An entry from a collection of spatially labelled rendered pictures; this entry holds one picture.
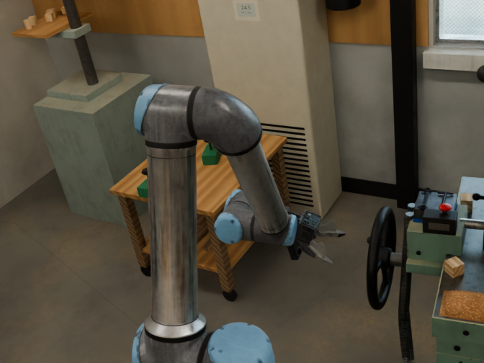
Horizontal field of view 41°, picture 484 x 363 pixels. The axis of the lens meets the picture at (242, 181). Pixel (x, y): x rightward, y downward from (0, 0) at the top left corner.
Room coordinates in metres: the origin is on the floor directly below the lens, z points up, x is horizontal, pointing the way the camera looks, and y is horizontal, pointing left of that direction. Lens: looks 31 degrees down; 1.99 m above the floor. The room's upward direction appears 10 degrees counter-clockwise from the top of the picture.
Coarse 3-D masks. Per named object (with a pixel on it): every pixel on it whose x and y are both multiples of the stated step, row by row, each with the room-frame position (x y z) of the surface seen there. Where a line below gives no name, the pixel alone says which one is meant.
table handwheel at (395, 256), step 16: (384, 208) 1.43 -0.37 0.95; (384, 224) 1.37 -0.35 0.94; (384, 240) 1.42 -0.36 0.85; (368, 256) 1.30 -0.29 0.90; (384, 256) 1.37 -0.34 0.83; (400, 256) 1.36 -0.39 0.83; (368, 272) 1.28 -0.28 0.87; (384, 272) 1.39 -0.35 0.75; (368, 288) 1.27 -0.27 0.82; (384, 288) 1.39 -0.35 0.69; (384, 304) 1.33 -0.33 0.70
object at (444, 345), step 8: (440, 344) 1.11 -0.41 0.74; (448, 344) 1.10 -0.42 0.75; (456, 344) 1.09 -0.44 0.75; (464, 344) 1.08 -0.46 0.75; (472, 344) 1.07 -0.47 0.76; (480, 344) 1.07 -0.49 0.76; (440, 352) 1.11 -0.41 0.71; (448, 352) 1.10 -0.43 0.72; (456, 352) 1.09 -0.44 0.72; (464, 352) 1.08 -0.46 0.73; (472, 352) 1.07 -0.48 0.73; (480, 352) 1.07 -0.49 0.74
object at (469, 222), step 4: (460, 220) 1.30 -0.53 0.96; (464, 220) 1.29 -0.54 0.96; (468, 220) 1.29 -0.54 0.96; (472, 220) 1.29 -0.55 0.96; (476, 220) 1.28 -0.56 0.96; (480, 220) 1.28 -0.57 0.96; (468, 224) 1.28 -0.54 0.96; (472, 224) 1.28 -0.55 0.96; (476, 224) 1.28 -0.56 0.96; (480, 224) 1.27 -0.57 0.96; (468, 228) 1.28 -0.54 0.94; (472, 228) 1.28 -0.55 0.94; (476, 228) 1.27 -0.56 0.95; (480, 228) 1.27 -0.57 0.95
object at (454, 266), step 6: (456, 258) 1.19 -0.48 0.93; (444, 264) 1.19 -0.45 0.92; (450, 264) 1.17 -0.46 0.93; (456, 264) 1.17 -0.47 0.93; (462, 264) 1.17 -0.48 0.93; (444, 270) 1.19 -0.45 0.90; (450, 270) 1.17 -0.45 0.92; (456, 270) 1.16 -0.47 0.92; (462, 270) 1.17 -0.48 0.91; (456, 276) 1.16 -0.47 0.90
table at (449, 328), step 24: (480, 192) 1.48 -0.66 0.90; (480, 216) 1.38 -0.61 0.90; (480, 240) 1.28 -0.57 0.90; (408, 264) 1.28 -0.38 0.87; (432, 264) 1.26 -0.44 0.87; (480, 264) 1.19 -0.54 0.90; (456, 288) 1.13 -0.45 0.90; (480, 288) 1.11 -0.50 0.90; (456, 336) 1.02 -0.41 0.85; (480, 336) 1.00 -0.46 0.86
